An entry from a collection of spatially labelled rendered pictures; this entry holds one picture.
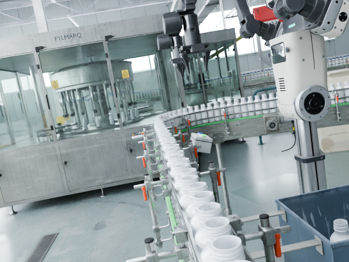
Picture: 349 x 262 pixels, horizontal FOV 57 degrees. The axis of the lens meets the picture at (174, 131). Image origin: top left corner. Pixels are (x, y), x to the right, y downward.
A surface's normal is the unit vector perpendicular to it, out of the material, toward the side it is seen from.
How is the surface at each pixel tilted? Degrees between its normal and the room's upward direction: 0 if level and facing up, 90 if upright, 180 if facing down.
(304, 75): 101
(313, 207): 90
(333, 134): 90
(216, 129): 90
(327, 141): 90
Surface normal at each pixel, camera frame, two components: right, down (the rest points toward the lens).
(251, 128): -0.21, 0.17
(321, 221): 0.10, 0.11
